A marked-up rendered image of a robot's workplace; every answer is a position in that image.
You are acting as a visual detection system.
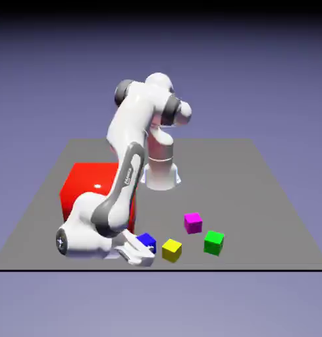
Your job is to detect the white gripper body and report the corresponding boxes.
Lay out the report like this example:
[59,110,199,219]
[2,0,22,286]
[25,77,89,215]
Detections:
[115,229,155,267]

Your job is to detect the small blue cube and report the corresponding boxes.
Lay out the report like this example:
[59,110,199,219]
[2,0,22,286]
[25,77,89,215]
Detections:
[136,232,157,255]

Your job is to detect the small yellow cube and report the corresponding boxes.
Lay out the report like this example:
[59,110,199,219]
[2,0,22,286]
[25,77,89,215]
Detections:
[161,238,183,263]

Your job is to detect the small magenta cube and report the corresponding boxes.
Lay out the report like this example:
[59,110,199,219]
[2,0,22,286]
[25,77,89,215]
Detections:
[183,212,203,235]

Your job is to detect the small green cube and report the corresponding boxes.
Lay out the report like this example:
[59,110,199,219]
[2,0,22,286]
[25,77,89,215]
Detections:
[203,230,225,257]

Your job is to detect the large red box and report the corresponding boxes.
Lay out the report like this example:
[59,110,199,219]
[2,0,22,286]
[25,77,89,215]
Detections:
[59,162,136,234]

